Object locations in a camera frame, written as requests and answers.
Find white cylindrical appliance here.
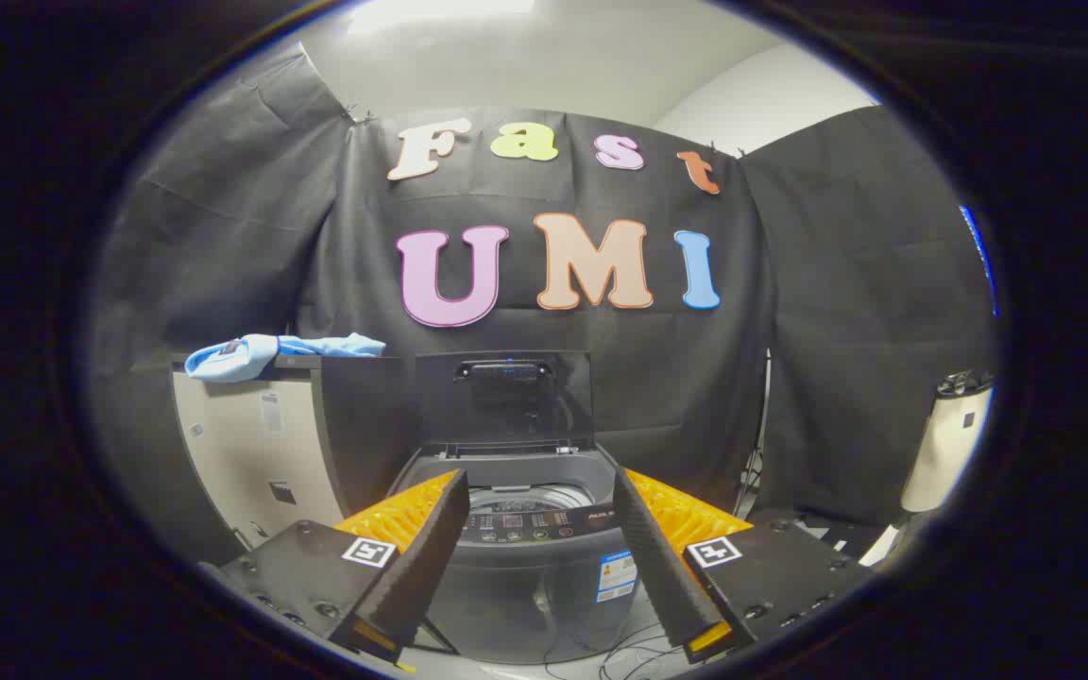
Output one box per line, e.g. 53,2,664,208
901,371,994,516

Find black backdrop cloth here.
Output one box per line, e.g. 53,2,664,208
91,42,998,568

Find grey washing machine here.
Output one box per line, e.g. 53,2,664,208
388,444,668,664

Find light blue garment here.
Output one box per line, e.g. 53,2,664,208
185,332,386,383

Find black floor box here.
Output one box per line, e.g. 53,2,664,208
771,508,894,566

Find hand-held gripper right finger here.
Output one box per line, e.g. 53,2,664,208
612,466,876,664

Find thin white pole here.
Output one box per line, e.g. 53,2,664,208
754,349,775,492

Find beige cabinet with dark top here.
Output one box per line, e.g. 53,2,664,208
171,354,417,560

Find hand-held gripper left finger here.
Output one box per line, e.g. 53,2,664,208
199,469,471,673

